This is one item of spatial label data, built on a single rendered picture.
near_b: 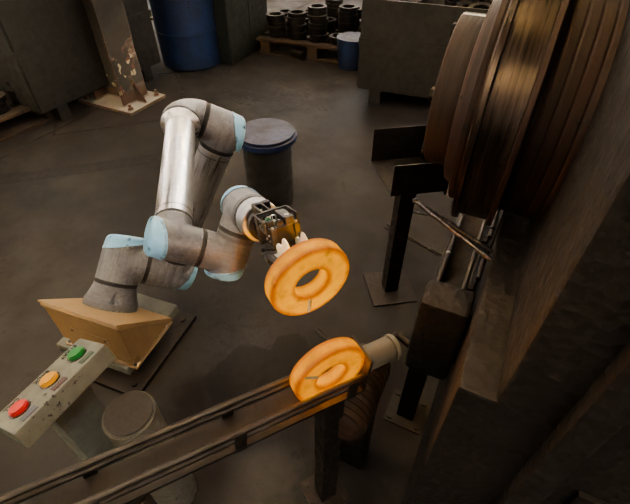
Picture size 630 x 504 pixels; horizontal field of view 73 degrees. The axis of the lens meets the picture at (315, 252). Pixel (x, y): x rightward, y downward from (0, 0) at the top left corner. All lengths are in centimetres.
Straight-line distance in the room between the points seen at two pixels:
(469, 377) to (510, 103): 41
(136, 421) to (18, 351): 109
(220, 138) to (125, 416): 84
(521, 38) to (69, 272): 209
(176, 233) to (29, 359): 122
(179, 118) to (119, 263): 60
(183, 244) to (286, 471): 88
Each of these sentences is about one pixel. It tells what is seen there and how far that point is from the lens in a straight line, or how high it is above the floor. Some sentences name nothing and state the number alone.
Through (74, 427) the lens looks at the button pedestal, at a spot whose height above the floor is 46.
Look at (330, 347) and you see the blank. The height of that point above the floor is 79.
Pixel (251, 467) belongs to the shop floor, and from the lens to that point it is 157.
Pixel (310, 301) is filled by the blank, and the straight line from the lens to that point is 79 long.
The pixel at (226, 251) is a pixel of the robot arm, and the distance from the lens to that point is 99.
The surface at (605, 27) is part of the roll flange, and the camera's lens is 79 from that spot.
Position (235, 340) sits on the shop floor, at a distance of 182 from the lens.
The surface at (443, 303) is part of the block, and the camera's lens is 90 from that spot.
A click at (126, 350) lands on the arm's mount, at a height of 23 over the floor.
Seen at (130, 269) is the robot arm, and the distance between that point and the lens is 169.
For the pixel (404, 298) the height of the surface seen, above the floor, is 1.
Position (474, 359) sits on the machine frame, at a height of 87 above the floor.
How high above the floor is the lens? 146
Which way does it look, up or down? 43 degrees down
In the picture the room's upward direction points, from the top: straight up
